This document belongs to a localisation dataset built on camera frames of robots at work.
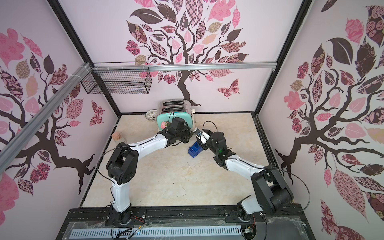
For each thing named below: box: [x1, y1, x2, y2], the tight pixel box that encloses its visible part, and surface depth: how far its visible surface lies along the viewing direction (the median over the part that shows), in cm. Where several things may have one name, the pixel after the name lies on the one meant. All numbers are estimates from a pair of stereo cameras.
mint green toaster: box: [156, 98, 194, 130], surface depth 102 cm
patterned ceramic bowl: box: [145, 109, 158, 121], surface depth 119 cm
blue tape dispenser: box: [187, 141, 204, 158], surface depth 94 cm
